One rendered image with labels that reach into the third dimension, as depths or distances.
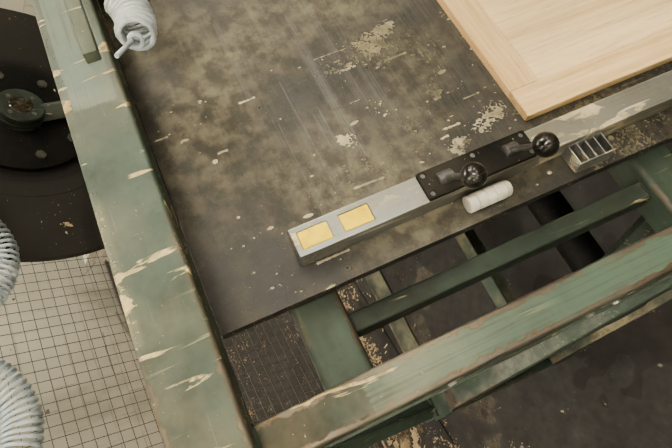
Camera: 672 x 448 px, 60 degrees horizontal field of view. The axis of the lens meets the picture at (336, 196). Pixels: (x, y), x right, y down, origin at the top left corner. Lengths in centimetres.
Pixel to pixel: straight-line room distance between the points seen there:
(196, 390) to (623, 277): 61
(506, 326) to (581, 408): 179
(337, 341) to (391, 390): 14
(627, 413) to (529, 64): 170
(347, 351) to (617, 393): 176
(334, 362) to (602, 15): 82
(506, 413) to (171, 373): 219
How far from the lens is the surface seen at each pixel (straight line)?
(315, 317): 93
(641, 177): 116
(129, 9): 97
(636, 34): 127
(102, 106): 101
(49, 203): 146
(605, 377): 255
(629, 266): 96
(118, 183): 92
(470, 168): 83
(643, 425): 256
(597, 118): 108
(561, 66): 116
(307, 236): 89
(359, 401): 82
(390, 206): 91
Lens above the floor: 221
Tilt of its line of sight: 41 degrees down
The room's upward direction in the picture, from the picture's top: 94 degrees counter-clockwise
